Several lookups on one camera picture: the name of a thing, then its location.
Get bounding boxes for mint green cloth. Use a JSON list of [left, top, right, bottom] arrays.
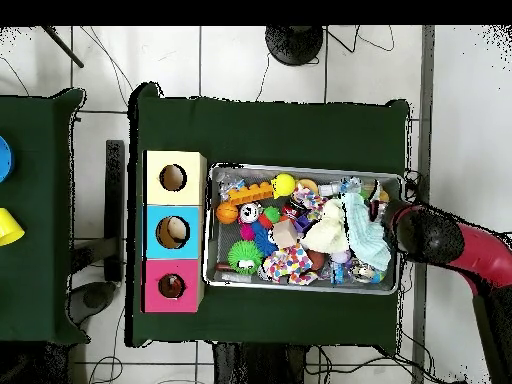
[[343, 191, 394, 273]]

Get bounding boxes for silver mesh bin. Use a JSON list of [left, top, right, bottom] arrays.
[[202, 162, 404, 296]]

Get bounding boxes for wooden three-hole box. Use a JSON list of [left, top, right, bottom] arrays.
[[142, 149, 208, 314]]

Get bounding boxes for orange toy block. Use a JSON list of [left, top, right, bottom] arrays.
[[226, 180, 275, 206]]

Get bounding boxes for orange toy basketball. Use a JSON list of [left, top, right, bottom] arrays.
[[215, 201, 240, 225]]

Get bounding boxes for beige cardboard block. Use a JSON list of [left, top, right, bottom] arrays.
[[272, 218, 299, 249]]

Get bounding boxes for yellow ball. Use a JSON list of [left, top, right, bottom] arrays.
[[270, 172, 298, 200]]

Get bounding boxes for green spiky ball toy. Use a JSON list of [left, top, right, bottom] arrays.
[[226, 239, 265, 276]]

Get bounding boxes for polka dot cloth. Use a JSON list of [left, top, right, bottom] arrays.
[[258, 242, 319, 286]]

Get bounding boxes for cream white cloth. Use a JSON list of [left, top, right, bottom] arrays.
[[299, 198, 351, 254]]

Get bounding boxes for black upright panel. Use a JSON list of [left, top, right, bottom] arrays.
[[103, 139, 126, 283]]

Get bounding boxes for black round stand base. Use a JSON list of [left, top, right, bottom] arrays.
[[264, 25, 324, 67]]

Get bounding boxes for dark green side tablecloth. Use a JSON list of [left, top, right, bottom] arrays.
[[0, 87, 90, 345]]

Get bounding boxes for yellow cup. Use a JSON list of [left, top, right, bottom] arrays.
[[0, 207, 26, 248]]

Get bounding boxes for black rod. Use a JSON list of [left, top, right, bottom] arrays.
[[41, 25, 85, 69]]

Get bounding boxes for blue cup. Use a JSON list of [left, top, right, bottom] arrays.
[[0, 135, 16, 184]]

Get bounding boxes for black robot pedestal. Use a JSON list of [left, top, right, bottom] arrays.
[[211, 341, 313, 384]]

